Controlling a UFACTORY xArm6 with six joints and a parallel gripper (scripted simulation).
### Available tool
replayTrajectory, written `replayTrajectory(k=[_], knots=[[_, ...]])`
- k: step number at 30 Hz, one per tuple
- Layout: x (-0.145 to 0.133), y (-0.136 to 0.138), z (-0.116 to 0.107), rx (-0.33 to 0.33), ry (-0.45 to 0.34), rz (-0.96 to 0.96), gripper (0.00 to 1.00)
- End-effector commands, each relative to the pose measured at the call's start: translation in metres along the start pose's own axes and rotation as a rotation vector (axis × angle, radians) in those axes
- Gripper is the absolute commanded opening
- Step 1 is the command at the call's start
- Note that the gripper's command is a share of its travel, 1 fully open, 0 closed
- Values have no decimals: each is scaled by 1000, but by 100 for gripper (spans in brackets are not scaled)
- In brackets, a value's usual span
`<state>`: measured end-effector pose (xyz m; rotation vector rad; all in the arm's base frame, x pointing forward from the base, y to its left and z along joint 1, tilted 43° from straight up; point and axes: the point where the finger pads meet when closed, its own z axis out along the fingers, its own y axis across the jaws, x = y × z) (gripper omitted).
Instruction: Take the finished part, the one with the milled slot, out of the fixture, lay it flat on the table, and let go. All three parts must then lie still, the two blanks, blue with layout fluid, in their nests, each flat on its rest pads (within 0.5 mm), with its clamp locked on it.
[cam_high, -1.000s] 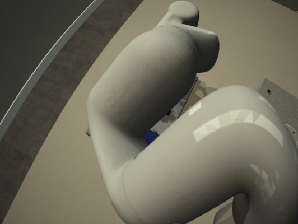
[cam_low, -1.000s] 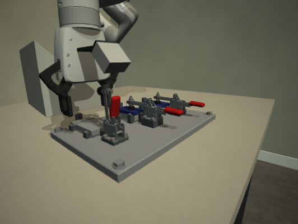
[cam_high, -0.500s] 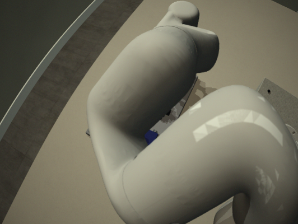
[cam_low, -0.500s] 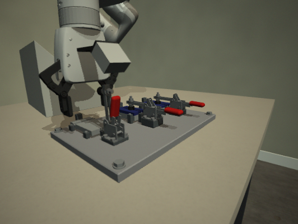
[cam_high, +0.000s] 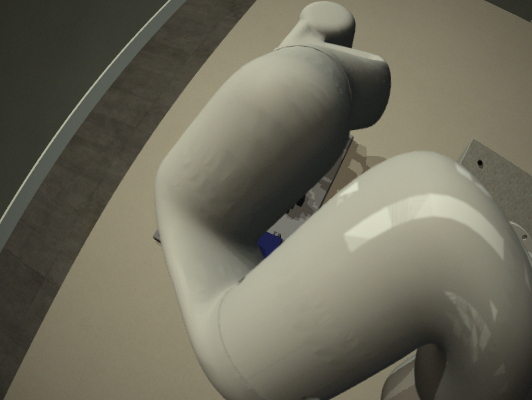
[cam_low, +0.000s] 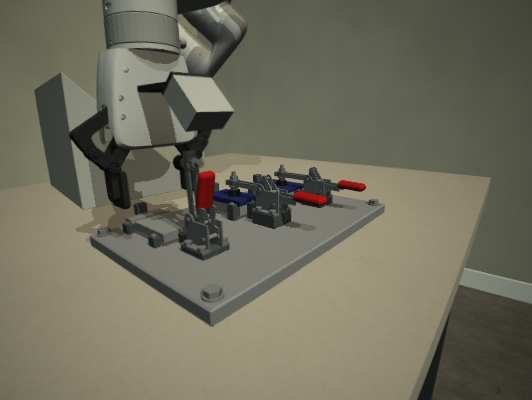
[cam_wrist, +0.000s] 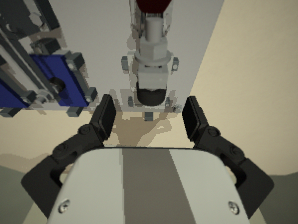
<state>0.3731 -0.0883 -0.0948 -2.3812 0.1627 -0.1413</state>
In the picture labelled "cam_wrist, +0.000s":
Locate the grey fixture plate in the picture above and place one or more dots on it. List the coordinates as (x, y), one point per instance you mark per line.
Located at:
(102, 31)

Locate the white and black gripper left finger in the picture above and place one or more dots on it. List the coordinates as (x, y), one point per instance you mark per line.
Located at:
(42, 182)

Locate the blue rectangular plate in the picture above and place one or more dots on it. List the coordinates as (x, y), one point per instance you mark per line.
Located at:
(54, 65)

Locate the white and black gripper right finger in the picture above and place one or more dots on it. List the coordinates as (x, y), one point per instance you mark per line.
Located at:
(252, 183)

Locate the dark blue flat plate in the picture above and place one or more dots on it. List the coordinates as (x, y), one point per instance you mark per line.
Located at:
(10, 93)

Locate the toggle clamp with red handle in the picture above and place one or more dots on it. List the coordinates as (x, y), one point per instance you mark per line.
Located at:
(22, 18)

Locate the grey toggle clamp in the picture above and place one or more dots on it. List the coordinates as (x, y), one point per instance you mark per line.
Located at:
(153, 55)

